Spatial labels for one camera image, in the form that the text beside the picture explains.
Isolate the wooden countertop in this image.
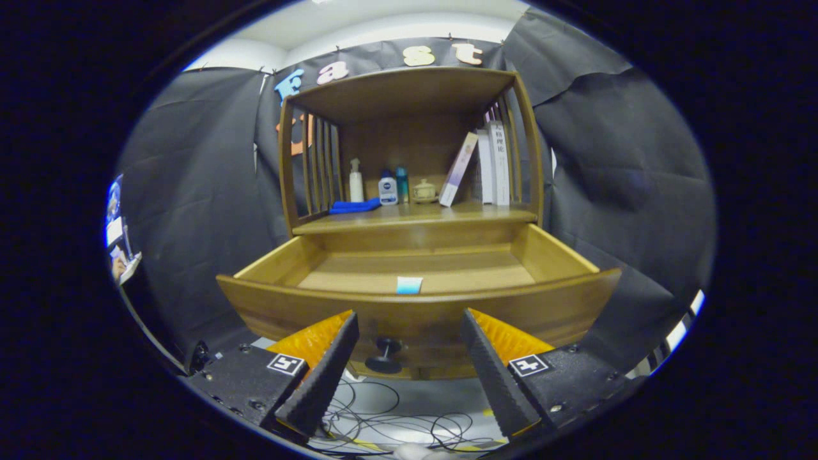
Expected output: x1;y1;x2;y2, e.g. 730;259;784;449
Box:
293;201;539;235

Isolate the wooden drawer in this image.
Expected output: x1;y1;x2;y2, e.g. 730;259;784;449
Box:
216;222;622;374

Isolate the purple and white book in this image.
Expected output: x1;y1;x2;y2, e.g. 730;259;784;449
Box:
438;132;479;208

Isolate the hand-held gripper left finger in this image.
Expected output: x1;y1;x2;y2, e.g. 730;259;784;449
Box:
182;310;360;438

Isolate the blue cloth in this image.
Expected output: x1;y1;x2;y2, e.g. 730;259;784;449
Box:
329;197;382;215

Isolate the tangle of black cables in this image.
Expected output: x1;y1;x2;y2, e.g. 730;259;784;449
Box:
316;377;509;456

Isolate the blue lit screen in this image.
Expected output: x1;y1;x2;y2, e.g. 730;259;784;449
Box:
105;176;143;285

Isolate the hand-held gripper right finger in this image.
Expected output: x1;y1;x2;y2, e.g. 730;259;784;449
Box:
460;308;643;440

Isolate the white bottle with blue cap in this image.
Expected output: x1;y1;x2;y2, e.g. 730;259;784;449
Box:
378;169;399;206

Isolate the wooden cabinet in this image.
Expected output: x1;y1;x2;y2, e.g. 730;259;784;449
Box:
276;66;545;381

